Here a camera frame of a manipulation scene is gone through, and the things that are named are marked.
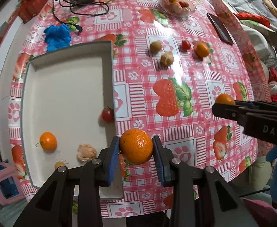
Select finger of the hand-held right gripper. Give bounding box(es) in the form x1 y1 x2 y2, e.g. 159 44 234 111
212 103 248 126
235 100 277 114

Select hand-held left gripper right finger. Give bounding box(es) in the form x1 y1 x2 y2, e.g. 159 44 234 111
152 135 258 227

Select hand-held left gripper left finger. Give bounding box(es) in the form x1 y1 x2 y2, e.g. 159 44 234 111
13 135 120 227

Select orange with stem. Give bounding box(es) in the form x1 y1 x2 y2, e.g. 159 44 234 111
35 132 58 150

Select white rectangular tray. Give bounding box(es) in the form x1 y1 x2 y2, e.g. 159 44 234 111
21 40 125 200

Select clear glass bowl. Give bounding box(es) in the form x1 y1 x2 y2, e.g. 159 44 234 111
159 0 197 17

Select pink cloth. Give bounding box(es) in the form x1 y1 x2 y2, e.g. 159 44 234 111
243 197 277 227

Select black smartphone red case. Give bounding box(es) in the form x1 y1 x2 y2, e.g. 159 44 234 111
206 12 234 45

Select red cloth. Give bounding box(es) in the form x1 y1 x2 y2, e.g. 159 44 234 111
234 12 271 29

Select cartoon face cushion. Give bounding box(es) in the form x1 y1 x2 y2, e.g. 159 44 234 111
263 0 277 20

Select pink plastic stool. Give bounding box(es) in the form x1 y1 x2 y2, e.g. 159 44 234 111
0 162 26 206

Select crumpled blue glove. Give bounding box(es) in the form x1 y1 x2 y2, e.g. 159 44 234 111
44 24 72 52

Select red gift boxes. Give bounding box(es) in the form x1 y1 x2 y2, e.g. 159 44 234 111
18 0 58 24

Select black cable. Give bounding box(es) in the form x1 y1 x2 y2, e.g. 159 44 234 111
52 0 110 32

